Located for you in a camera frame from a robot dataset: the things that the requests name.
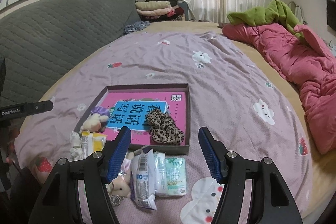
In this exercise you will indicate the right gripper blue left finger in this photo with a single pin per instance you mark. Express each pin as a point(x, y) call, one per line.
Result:
point(114, 153)

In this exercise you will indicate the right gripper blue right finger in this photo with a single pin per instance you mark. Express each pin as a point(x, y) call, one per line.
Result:
point(214, 153)

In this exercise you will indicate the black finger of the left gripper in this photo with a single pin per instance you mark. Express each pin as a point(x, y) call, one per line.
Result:
point(23, 110)

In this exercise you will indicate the cream plush with purple hat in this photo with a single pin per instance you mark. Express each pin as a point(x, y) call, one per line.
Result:
point(98, 117)

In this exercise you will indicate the beige bunny plush pink dress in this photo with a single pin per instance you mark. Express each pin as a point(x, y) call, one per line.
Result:
point(119, 188)

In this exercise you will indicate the purple white wipes packet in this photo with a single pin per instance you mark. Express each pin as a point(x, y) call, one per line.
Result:
point(142, 181)

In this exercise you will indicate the small white tissue pack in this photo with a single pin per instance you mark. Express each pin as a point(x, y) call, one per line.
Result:
point(160, 174)

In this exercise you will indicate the green floral tissue pack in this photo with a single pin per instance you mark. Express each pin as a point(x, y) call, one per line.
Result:
point(176, 176)

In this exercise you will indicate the pink children's book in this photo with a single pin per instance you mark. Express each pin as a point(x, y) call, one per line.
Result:
point(129, 109)

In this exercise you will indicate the grey quilted sofa cover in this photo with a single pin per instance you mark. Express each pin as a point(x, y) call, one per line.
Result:
point(42, 41)

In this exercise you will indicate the leopard print scrunchie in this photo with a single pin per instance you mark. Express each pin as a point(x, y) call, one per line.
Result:
point(163, 129)

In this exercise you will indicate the shallow dark cardboard box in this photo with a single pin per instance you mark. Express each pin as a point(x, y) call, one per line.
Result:
point(169, 149)

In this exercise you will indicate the pink patterned bed sheet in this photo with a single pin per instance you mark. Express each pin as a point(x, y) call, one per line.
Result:
point(203, 80)

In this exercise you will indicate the blue patterned cloth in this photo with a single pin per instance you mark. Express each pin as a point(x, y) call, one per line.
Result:
point(135, 27)

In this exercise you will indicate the pink quilted comforter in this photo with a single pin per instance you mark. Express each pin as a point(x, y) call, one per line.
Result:
point(308, 63)

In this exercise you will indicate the stack of folded clothes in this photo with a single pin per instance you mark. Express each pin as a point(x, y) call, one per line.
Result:
point(161, 10)

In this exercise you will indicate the green fleece blanket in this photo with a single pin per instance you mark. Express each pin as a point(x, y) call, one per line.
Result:
point(276, 12)

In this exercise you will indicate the black wall television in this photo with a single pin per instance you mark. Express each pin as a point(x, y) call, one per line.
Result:
point(331, 14)

